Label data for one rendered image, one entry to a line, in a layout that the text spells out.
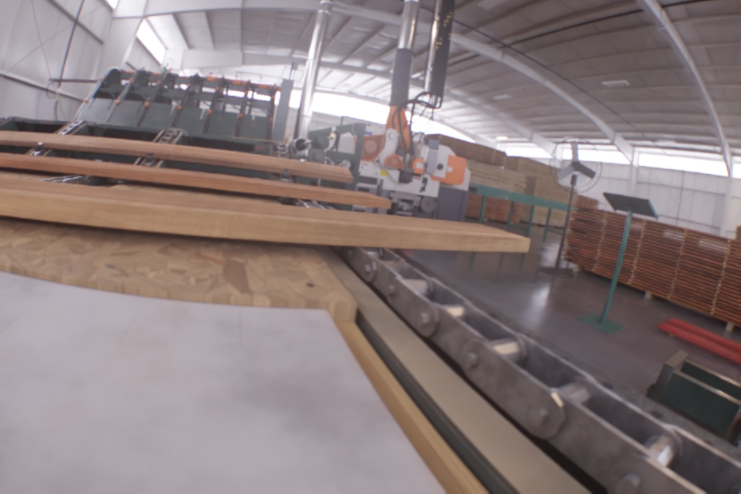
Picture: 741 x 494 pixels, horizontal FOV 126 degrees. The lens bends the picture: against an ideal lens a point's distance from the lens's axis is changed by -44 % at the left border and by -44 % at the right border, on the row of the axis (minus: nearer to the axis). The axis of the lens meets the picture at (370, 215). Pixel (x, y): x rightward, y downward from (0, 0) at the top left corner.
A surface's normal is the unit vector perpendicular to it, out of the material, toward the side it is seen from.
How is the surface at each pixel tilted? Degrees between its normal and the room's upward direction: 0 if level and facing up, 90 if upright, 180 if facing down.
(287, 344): 0
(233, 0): 90
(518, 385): 90
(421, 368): 0
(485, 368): 90
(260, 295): 0
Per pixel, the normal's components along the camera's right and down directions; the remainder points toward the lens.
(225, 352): 0.16, -0.98
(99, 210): 0.44, 0.18
